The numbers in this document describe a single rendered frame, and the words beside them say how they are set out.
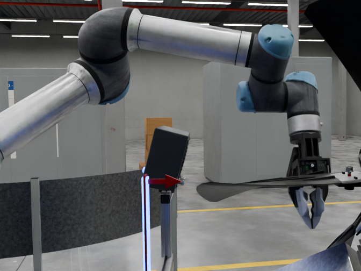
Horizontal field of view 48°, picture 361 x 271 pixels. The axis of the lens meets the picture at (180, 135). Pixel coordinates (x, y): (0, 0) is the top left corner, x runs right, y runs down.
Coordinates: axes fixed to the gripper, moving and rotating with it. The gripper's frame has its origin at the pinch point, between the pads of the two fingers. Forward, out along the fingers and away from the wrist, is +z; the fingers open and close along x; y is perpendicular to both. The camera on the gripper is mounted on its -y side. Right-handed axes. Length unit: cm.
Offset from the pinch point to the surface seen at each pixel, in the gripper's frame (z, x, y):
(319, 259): 6.7, -5.5, 24.5
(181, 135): -28.2, -30.6, -26.6
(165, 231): 0.9, -36.2, -30.8
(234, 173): -102, 34, -585
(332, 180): -5.6, -4.1, 31.0
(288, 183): -5.1, -11.3, 32.5
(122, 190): -26, -73, -148
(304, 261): 7.1, -7.5, 22.6
